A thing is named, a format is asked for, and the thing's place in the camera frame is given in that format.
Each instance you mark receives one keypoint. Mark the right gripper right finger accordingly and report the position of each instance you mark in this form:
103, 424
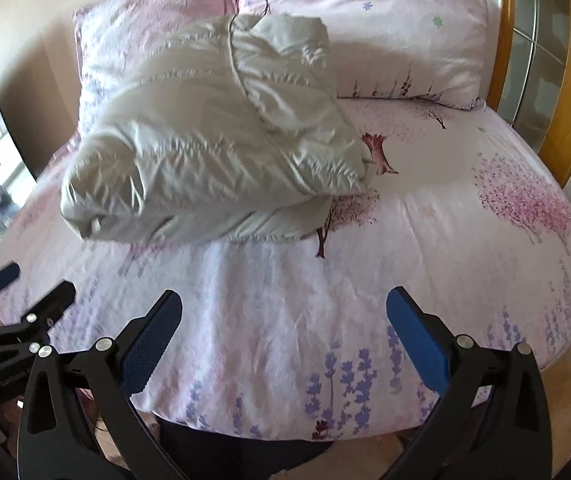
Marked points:
491, 419

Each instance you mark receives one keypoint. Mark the left floral pillow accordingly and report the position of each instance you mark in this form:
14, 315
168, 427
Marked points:
112, 36

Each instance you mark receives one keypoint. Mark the right floral pillow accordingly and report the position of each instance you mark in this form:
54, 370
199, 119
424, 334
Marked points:
399, 49

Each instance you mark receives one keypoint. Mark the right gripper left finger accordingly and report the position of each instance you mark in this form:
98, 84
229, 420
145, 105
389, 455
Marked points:
56, 440

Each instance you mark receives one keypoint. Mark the pink floral bed sheet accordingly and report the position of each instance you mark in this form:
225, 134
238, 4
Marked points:
290, 340

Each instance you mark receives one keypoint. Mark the floral pillow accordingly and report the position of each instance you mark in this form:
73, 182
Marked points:
399, 49
112, 36

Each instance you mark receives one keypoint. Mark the beige puffer jacket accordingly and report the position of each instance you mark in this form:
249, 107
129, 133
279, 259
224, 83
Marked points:
228, 128

